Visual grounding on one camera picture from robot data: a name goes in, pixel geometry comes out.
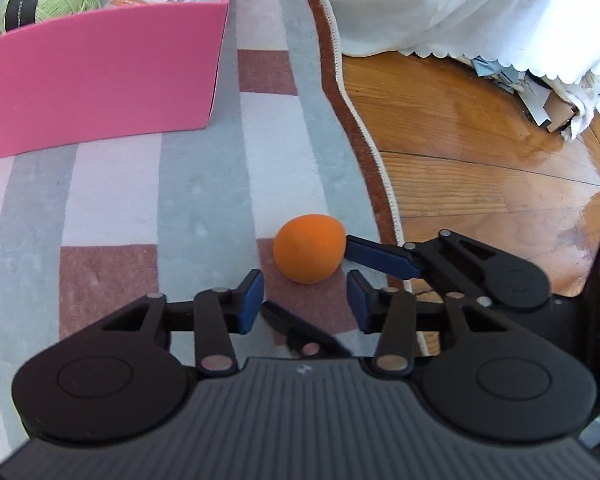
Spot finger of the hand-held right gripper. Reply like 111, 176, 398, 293
344, 230, 493, 308
261, 300, 353, 359

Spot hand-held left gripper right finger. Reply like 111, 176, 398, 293
346, 270, 518, 377

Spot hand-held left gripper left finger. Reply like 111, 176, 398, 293
100, 269, 265, 375

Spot orange fruit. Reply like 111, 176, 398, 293
273, 213, 347, 285

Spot pink cardboard box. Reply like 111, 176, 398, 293
0, 0, 231, 165

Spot papers under bed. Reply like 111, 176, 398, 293
470, 55, 600, 142

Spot floral quilt bedspread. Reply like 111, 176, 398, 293
300, 0, 600, 141

